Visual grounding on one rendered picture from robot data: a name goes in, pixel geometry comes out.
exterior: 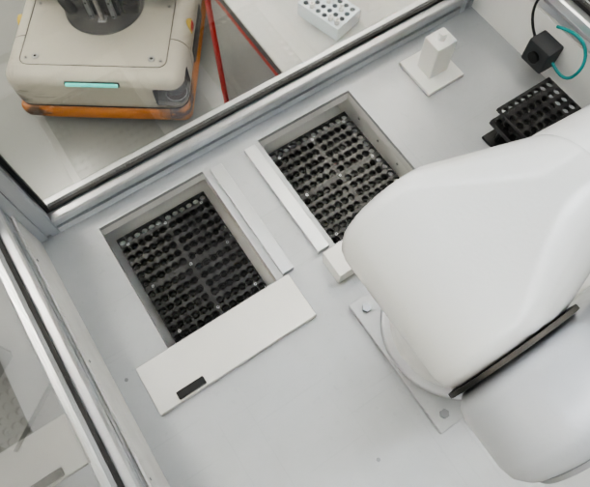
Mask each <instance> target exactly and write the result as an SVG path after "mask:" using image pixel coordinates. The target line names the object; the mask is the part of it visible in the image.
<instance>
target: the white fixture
mask: <svg viewBox="0 0 590 487"><path fill-rule="evenodd" d="M456 44H457V40H456V39H455V38H454V37H453V36H452V35H451V34H450V33H449V32H448V31H447V30H446V28H444V27H442V28H441V29H439V30H437V31H435V32H433V33H432V34H431V35H429V36H427V37H426V38H425V40H424V43H423V46H422V50H420V51H419V52H417V53H415V54H413V55H411V56H410V57H408V58H406V59H405V60H403V61H402V62H400V66H401V67H402V68H403V69H404V70H405V71H406V73H407V74H408V75H409V76H410V77H411V78H412V79H413V80H414V81H415V82H416V84H417V85H418V86H419V87H420V88H421V89H422V90H423V91H424V92H425V93H426V94H427V96H430V95H432V94H433V93H435V92H437V91H439V90H440V89H442V88H444V87H445V86H447V85H449V84H451V83H452V82H454V81H456V80H457V79H459V78H461V77H463V76H464V73H463V72H462V71H461V70H460V69H459V68H458V67H457V66H456V65H455V64H454V63H453V62H452V61H451V57H452V55H453V52H454V49H455V46H456Z"/></svg>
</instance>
